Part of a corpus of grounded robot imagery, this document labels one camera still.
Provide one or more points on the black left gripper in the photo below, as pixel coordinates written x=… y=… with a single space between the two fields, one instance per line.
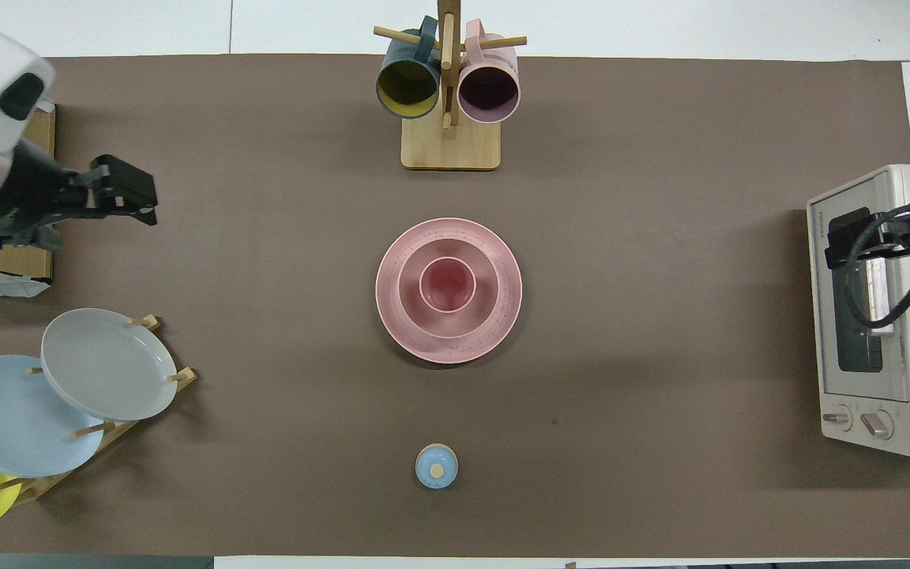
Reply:
x=28 y=201

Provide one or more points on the pink bowl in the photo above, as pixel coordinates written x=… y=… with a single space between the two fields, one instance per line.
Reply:
x=409 y=300

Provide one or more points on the grey plate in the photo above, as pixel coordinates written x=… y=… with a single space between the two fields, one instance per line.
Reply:
x=107 y=363

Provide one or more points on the wooden plate rack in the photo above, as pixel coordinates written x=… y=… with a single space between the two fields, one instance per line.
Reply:
x=182 y=379

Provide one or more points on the light blue plate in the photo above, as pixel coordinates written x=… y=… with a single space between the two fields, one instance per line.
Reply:
x=5 y=415

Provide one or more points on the brown table mat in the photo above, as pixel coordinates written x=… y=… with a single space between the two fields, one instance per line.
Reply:
x=660 y=395

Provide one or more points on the pink plate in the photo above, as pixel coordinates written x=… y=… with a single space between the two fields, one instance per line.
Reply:
x=392 y=316

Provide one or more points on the dark teal mug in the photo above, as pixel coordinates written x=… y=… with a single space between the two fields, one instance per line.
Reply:
x=407 y=87

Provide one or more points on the wooden mug tree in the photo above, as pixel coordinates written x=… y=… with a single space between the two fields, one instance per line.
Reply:
x=451 y=150

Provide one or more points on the pink mug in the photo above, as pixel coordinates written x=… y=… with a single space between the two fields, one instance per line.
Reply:
x=489 y=93

